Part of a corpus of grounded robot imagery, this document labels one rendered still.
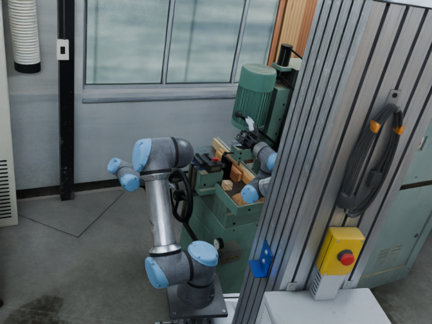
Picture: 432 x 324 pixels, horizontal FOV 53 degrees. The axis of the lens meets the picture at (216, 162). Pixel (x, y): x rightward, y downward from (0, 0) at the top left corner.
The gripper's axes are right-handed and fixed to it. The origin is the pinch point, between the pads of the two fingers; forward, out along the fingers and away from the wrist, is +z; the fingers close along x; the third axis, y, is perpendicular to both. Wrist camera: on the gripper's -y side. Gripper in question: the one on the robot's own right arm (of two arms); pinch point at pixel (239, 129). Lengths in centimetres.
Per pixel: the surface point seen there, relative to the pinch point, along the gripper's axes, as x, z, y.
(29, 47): 41, 121, 64
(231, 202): 31.8, -10.4, -16.5
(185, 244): 81, 25, -47
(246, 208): 29.1, -16.4, -21.5
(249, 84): -19.8, 8.2, 5.2
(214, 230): 53, -1, -30
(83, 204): 129, 122, -31
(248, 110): -9.6, 6.5, -3.3
